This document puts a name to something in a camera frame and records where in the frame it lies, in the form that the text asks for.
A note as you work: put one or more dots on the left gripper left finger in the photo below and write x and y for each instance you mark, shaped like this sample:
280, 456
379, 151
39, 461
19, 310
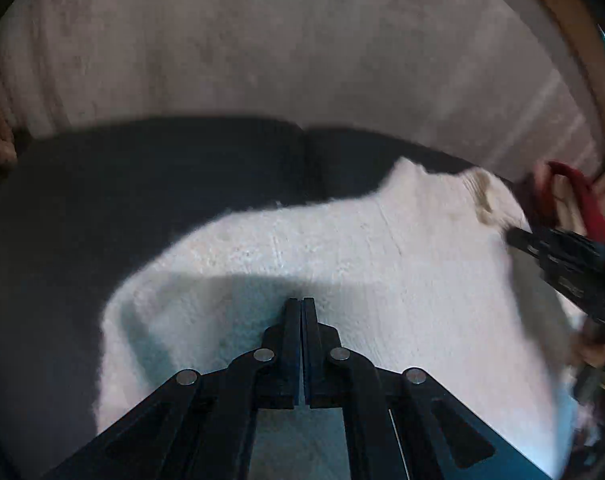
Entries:
199, 426

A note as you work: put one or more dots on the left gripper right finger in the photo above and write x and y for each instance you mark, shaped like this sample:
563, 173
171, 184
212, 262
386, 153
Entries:
400, 425

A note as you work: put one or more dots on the white knitted sweater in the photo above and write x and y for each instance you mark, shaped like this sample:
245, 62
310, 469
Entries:
416, 273

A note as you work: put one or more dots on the black sofa seat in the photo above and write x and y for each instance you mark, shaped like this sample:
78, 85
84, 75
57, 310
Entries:
82, 211

